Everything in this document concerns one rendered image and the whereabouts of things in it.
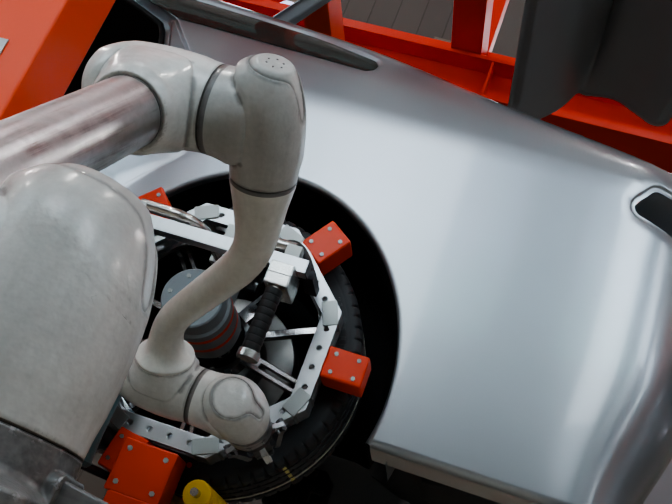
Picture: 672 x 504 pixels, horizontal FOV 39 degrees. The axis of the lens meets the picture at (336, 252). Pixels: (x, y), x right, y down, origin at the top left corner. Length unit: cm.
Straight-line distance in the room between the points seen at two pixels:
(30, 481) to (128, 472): 125
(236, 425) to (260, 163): 49
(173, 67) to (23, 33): 79
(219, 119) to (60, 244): 59
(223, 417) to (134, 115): 58
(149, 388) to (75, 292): 93
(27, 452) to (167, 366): 92
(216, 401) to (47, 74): 83
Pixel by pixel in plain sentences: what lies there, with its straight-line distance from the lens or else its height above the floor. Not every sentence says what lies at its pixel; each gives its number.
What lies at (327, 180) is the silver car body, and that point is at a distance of 231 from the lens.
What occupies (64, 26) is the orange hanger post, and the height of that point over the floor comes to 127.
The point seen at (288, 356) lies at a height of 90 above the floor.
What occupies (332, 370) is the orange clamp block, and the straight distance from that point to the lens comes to 196.
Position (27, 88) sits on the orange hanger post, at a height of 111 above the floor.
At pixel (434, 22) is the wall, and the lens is 760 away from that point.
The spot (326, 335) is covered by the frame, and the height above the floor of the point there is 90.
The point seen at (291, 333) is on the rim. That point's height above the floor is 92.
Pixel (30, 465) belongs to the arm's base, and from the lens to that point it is 72.
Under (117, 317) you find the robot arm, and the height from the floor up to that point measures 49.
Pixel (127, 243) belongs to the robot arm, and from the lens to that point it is 76.
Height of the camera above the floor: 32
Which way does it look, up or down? 22 degrees up
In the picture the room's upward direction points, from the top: 21 degrees clockwise
